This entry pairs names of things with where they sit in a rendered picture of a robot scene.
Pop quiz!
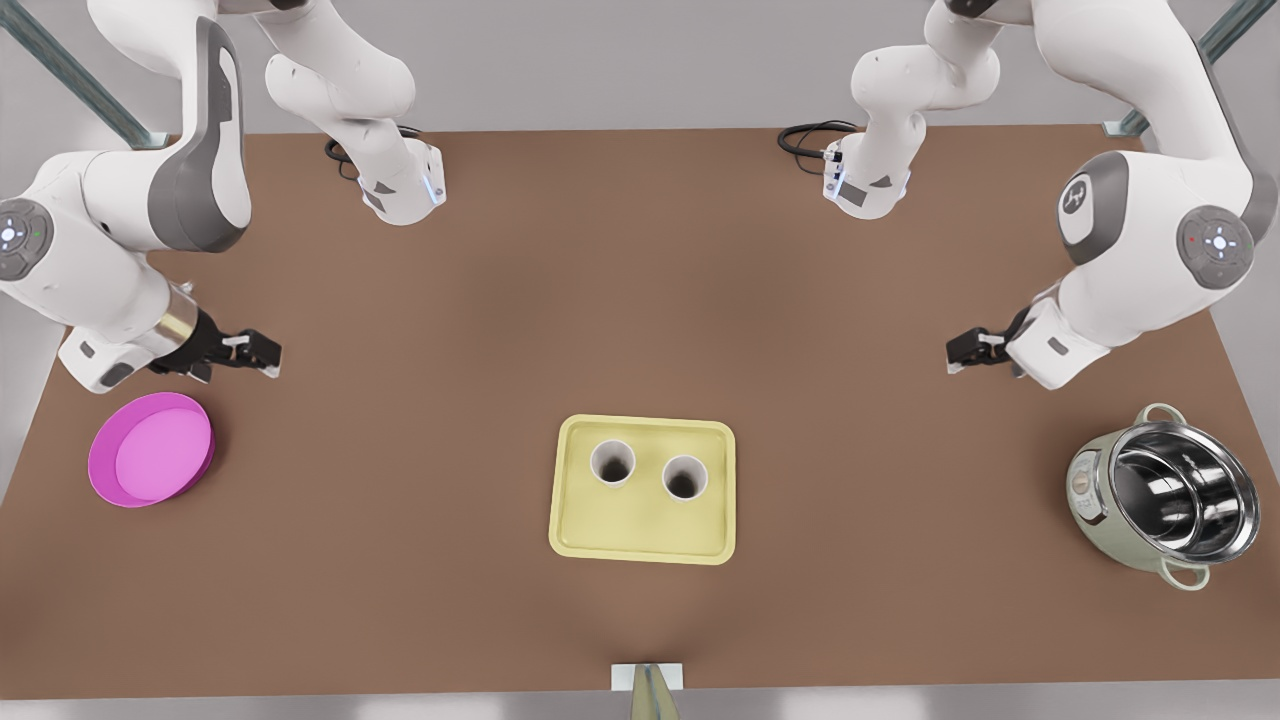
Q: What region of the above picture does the pale green steel pot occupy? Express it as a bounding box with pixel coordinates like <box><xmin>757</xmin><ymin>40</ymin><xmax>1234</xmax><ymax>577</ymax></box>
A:
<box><xmin>1066</xmin><ymin>403</ymin><xmax>1262</xmax><ymax>592</ymax></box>

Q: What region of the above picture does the white IKEA cup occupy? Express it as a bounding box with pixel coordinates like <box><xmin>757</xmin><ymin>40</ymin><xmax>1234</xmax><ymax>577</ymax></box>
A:
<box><xmin>589</xmin><ymin>439</ymin><xmax>637</xmax><ymax>488</ymax></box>
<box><xmin>661</xmin><ymin>455</ymin><xmax>710</xmax><ymax>503</ymax></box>

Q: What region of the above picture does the black cable loop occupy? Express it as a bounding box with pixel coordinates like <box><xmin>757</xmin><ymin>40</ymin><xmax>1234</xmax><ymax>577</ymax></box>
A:
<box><xmin>325</xmin><ymin>124</ymin><xmax>425</xmax><ymax>182</ymax></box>
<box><xmin>777</xmin><ymin>120</ymin><xmax>865</xmax><ymax>178</ymax></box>

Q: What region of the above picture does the silver frame post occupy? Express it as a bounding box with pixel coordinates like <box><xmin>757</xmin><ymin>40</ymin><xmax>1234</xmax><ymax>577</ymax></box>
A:
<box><xmin>1103</xmin><ymin>0</ymin><xmax>1280</xmax><ymax>138</ymax></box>
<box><xmin>612</xmin><ymin>662</ymin><xmax>686</xmax><ymax>720</ymax></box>
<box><xmin>0</xmin><ymin>0</ymin><xmax>173</xmax><ymax>151</ymax></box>

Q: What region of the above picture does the pink round plate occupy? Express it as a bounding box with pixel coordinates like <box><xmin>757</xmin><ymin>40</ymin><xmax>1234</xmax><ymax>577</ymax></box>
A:
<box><xmin>88</xmin><ymin>392</ymin><xmax>216</xmax><ymax>509</ymax></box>

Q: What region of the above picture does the yellow rectangular tray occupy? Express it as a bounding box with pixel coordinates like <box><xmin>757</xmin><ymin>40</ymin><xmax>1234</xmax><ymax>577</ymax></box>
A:
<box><xmin>548</xmin><ymin>414</ymin><xmax>738</xmax><ymax>566</ymax></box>

